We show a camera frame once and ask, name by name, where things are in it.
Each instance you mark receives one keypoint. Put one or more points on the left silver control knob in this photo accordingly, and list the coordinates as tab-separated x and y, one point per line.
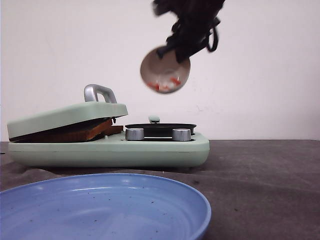
134	134

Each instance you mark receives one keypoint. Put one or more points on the grey table cloth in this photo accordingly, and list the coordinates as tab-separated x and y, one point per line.
257	189

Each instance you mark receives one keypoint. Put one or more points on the silver control knob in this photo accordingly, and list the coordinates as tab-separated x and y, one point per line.
134	134
181	134

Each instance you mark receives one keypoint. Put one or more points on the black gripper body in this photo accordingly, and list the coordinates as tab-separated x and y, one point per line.
196	25

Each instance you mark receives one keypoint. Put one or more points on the blue plate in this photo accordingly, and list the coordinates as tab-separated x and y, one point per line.
108	206

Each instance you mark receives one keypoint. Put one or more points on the white bread slice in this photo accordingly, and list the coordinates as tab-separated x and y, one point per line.
112	130
77	132

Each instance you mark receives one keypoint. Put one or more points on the right silver control knob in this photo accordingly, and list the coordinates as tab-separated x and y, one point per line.
181	134

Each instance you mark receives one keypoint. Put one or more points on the beige ribbed bowl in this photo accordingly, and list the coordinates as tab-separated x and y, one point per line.
153	68

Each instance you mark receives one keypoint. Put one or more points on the breakfast maker hinged lid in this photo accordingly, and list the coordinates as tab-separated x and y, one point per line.
99	102

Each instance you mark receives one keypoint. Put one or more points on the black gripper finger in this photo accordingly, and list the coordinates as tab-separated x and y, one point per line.
163	50
182	54

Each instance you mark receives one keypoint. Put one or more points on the pink shrimp pieces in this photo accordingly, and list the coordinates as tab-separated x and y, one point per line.
165	85

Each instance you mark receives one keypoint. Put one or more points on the mint green breakfast maker base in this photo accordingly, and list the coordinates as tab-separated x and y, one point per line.
113	152

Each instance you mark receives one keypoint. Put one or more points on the black round frying pan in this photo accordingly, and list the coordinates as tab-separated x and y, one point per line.
156	129

